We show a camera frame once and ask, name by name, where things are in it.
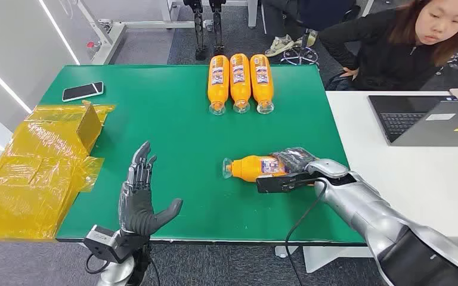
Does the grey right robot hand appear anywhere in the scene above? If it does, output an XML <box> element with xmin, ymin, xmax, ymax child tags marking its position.
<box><xmin>270</xmin><ymin>147</ymin><xmax>319</xmax><ymax>175</ymax></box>

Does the grey closed laptop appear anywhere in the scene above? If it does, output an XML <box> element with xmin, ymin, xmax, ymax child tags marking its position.
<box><xmin>391</xmin><ymin>100</ymin><xmax>458</xmax><ymax>148</ymax></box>

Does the person's hand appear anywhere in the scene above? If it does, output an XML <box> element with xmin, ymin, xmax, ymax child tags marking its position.
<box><xmin>341</xmin><ymin>66</ymin><xmax>360</xmax><ymax>81</ymax></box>

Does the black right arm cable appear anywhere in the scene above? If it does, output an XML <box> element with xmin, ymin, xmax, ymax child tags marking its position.
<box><xmin>284</xmin><ymin>179</ymin><xmax>329</xmax><ymax>286</ymax></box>

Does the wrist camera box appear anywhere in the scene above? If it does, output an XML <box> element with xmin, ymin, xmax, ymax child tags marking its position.
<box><xmin>255</xmin><ymin>172</ymin><xmax>321</xmax><ymax>195</ymax></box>
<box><xmin>83</xmin><ymin>224</ymin><xmax>126</xmax><ymax>265</ymax></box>

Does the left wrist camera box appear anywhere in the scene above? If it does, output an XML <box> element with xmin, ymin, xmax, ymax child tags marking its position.
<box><xmin>83</xmin><ymin>224</ymin><xmax>126</xmax><ymax>265</ymax></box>

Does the seated person with sneakers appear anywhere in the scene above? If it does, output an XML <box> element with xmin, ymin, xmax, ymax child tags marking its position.
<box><xmin>260</xmin><ymin>0</ymin><xmax>362</xmax><ymax>58</ymax></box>

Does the green table mat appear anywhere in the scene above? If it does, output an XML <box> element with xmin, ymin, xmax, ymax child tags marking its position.
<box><xmin>39</xmin><ymin>64</ymin><xmax>366</xmax><ymax>245</ymax></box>

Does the black robot leg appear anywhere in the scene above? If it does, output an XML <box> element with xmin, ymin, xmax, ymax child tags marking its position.
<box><xmin>183</xmin><ymin>0</ymin><xmax>208</xmax><ymax>61</ymax></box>
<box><xmin>208</xmin><ymin>0</ymin><xmax>227</xmax><ymax>56</ymax></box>

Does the white table leg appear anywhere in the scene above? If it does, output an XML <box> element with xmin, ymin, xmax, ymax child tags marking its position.
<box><xmin>274</xmin><ymin>244</ymin><xmax>374</xmax><ymax>274</ymax></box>

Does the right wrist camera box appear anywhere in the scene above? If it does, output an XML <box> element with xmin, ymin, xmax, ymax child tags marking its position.
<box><xmin>255</xmin><ymin>172</ymin><xmax>321</xmax><ymax>195</ymax></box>

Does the chrome office chair base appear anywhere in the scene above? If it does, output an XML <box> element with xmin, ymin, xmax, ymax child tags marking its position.
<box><xmin>279</xmin><ymin>28</ymin><xmax>320</xmax><ymax>66</ymax></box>

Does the black open laptop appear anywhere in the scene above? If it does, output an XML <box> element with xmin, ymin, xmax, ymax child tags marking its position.
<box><xmin>368</xmin><ymin>95</ymin><xmax>458</xmax><ymax>144</ymax></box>

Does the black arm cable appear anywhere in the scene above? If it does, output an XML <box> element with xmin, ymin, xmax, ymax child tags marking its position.
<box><xmin>284</xmin><ymin>179</ymin><xmax>329</xmax><ymax>286</ymax></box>
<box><xmin>84</xmin><ymin>252</ymin><xmax>110</xmax><ymax>275</ymax></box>

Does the white metal frame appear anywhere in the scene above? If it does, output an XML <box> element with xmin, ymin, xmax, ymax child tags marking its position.
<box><xmin>76</xmin><ymin>0</ymin><xmax>260</xmax><ymax>66</ymax></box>

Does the yellow film wrapped cardboard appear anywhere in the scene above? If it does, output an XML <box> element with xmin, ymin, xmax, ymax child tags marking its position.
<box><xmin>0</xmin><ymin>100</ymin><xmax>116</xmax><ymax>243</ymax></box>

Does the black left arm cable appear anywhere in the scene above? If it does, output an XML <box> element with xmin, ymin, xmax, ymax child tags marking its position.
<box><xmin>84</xmin><ymin>252</ymin><xmax>110</xmax><ymax>275</ymax></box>

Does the black smartphone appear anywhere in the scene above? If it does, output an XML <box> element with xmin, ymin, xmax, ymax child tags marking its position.
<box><xmin>61</xmin><ymin>81</ymin><xmax>105</xmax><ymax>103</ymax></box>

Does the orange juice bottle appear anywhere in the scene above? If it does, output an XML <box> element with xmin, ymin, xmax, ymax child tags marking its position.
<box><xmin>208</xmin><ymin>55</ymin><xmax>230</xmax><ymax>116</ymax></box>
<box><xmin>222</xmin><ymin>154</ymin><xmax>293</xmax><ymax>183</ymax></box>
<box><xmin>229</xmin><ymin>53</ymin><xmax>252</xmax><ymax>114</ymax></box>
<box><xmin>249</xmin><ymin>54</ymin><xmax>275</xmax><ymax>115</ymax></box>

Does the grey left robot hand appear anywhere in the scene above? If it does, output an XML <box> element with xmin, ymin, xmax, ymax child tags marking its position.
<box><xmin>118</xmin><ymin>141</ymin><xmax>184</xmax><ymax>238</ymax></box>

